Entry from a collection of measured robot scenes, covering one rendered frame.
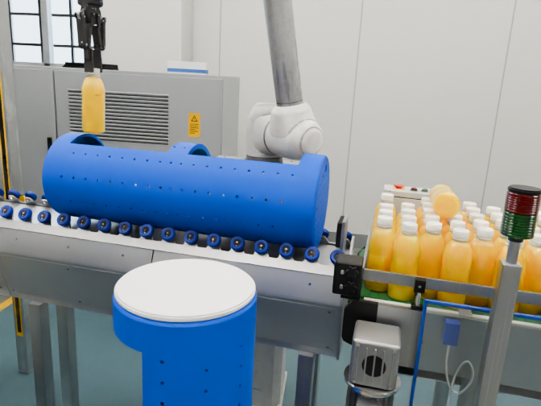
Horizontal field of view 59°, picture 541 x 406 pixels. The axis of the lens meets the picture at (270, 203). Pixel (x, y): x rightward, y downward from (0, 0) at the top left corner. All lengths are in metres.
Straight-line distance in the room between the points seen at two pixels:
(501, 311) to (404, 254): 0.27
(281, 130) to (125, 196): 0.62
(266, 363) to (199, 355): 1.32
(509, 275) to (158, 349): 0.71
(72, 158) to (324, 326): 0.93
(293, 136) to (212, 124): 1.29
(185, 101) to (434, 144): 2.18
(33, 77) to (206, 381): 2.75
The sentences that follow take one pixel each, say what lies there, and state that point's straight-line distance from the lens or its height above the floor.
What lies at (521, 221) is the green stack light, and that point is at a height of 1.20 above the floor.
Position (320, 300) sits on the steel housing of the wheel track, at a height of 0.84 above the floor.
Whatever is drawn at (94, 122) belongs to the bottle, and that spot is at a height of 1.28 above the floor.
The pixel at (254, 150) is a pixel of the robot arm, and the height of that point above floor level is 1.16.
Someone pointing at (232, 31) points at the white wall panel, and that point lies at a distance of 4.24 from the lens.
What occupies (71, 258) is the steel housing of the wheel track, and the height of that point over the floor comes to 0.85.
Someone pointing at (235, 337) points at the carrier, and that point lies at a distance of 0.92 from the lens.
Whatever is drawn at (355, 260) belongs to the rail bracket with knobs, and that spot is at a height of 1.00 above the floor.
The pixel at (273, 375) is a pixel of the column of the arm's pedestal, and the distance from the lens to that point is 2.24.
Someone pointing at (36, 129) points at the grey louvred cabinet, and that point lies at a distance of 3.45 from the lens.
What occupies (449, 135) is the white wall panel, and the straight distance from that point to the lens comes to 4.26.
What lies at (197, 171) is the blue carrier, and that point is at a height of 1.17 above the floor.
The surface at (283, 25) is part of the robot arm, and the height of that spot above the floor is 1.62.
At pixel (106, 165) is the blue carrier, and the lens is 1.54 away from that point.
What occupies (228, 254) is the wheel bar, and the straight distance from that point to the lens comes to 1.45.
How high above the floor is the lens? 1.44
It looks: 14 degrees down
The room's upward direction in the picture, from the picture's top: 3 degrees clockwise
